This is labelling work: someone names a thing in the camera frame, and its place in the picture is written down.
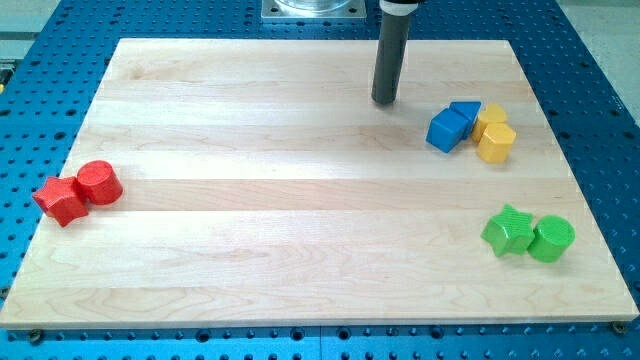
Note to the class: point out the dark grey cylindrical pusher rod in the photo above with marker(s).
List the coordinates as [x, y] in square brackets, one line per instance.
[394, 31]

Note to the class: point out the blue cube block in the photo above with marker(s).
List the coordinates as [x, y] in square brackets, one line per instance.
[446, 130]

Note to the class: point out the yellow heart block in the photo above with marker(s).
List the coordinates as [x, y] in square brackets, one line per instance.
[493, 113]

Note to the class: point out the blue triangle block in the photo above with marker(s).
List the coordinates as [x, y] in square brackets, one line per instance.
[469, 111]

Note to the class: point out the yellow hexagon block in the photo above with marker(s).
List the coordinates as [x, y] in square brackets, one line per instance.
[496, 142]

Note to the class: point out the blue perforated table plate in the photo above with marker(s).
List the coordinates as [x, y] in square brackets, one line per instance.
[596, 126]

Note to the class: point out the light wooden board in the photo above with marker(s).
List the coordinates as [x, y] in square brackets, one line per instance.
[263, 187]

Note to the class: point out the green star block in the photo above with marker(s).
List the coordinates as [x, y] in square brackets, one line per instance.
[509, 232]

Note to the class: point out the green cylinder block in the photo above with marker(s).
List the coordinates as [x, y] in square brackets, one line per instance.
[552, 236]

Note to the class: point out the red cylinder block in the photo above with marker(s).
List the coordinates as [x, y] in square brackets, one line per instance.
[99, 182]

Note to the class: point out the red star block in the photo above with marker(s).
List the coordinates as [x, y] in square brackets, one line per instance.
[62, 199]

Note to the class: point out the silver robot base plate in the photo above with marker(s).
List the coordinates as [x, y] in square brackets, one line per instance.
[313, 9]

